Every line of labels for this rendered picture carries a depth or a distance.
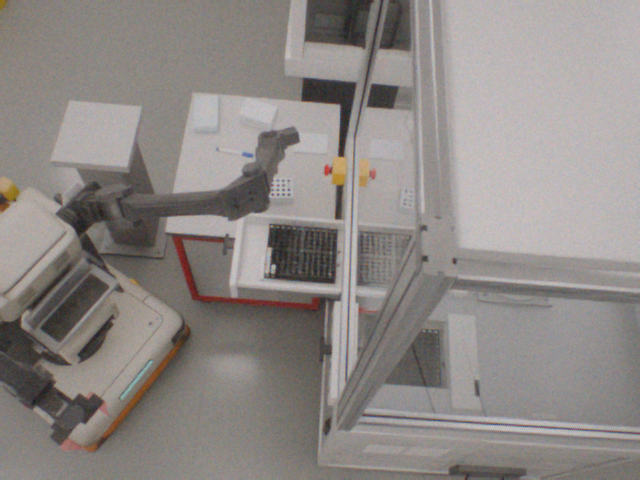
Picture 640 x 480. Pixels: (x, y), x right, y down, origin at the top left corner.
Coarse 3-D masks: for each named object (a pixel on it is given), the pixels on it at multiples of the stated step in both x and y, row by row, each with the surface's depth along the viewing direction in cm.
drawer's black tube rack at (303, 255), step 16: (288, 240) 192; (304, 240) 192; (320, 240) 191; (336, 240) 191; (272, 256) 187; (288, 256) 188; (304, 256) 188; (320, 256) 190; (336, 256) 189; (288, 272) 185; (304, 272) 187; (320, 272) 188
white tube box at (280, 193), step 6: (276, 180) 212; (282, 180) 213; (288, 180) 213; (276, 186) 212; (282, 186) 212; (270, 192) 209; (276, 192) 210; (282, 192) 210; (288, 192) 210; (270, 198) 209; (276, 198) 209; (282, 198) 209; (288, 198) 209
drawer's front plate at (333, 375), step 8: (336, 304) 178; (336, 312) 177; (336, 320) 176; (336, 328) 175; (336, 336) 174; (336, 344) 173; (336, 352) 172; (336, 360) 171; (336, 368) 169; (336, 376) 168; (336, 384) 167; (336, 392) 166; (328, 400) 174
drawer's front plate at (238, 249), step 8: (240, 224) 188; (240, 232) 187; (240, 240) 186; (240, 248) 186; (240, 256) 188; (232, 264) 182; (240, 264) 191; (232, 272) 181; (232, 280) 180; (232, 288) 182; (232, 296) 187
